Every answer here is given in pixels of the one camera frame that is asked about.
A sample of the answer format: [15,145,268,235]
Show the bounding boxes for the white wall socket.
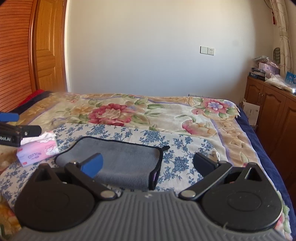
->
[200,46,215,56]

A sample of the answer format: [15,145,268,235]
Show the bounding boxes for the pink cotton tissue box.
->
[16,131,60,167]

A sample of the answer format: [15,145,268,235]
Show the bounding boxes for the red cloth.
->
[16,89,48,110]

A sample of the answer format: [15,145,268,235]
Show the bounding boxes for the white cardboard box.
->
[239,99,260,127]

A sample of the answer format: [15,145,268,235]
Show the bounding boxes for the pink patterned box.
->
[258,62,280,78]

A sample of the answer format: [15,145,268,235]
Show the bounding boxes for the blue floral white cloth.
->
[1,123,220,206]

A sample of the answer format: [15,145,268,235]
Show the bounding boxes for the wooden wardrobe door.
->
[29,0,67,92]

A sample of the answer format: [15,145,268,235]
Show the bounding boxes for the dark book stack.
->
[249,67,266,81]

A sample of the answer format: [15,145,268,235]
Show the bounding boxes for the dark blue bed sheet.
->
[236,107,295,240]

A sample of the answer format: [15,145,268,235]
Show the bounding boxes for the patterned cream curtain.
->
[270,0,293,77]

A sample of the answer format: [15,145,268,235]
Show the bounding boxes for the cream folded cloth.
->
[265,75,295,94]

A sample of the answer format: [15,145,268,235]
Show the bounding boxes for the purple and grey towel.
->
[55,137,170,191]

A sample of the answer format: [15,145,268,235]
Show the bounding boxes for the blue picture box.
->
[285,72,296,86]

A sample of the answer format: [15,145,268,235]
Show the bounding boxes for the wooden side cabinet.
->
[244,77,295,187]

